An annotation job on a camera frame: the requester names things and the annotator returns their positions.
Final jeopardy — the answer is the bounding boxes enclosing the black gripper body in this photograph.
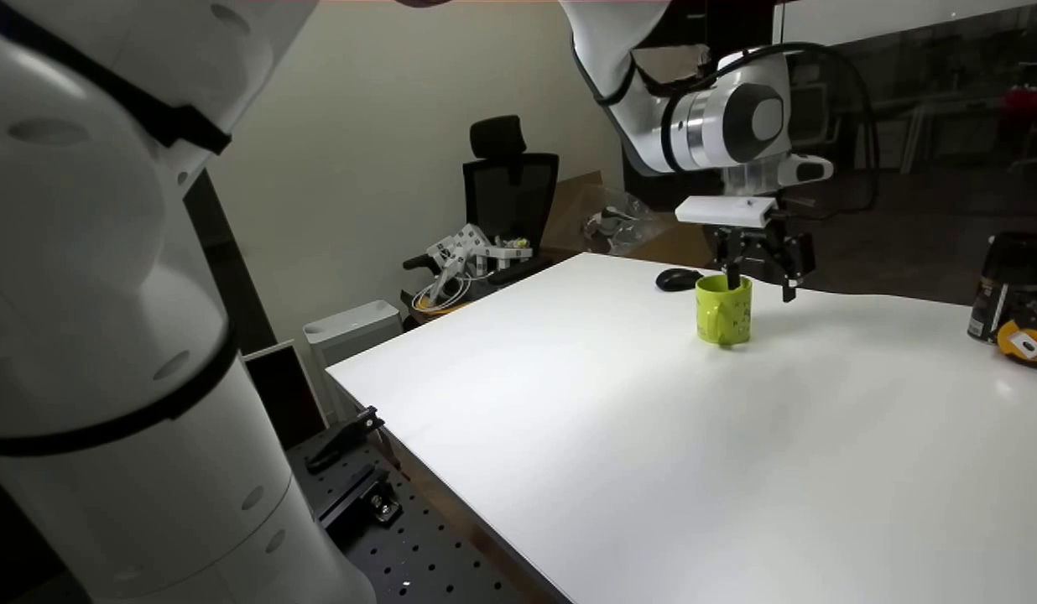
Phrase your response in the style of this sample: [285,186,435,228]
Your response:
[711,221,814,283]

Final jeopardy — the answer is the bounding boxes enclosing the yellow-green mug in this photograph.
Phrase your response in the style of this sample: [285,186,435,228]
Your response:
[696,276,753,346]

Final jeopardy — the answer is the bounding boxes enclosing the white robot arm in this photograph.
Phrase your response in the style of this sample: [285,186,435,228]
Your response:
[0,0,376,604]

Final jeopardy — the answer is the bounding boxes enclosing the black computer mouse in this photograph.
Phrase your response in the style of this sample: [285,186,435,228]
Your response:
[655,269,702,292]

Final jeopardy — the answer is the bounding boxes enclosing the black office chair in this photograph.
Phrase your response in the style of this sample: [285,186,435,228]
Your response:
[463,115,560,249]

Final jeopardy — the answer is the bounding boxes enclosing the white box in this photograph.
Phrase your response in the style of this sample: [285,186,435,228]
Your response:
[301,297,404,365]

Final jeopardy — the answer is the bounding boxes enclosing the black perforated breadboard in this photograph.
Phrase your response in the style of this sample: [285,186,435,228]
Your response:
[287,437,549,604]

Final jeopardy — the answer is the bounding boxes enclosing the dark rectangular box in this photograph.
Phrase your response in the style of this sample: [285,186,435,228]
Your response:
[245,341,325,447]

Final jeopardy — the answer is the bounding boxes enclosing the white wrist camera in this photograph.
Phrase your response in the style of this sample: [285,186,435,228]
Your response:
[675,193,775,228]

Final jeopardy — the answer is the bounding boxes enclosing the black clamp bracket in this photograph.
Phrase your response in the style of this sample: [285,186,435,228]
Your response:
[309,407,381,474]

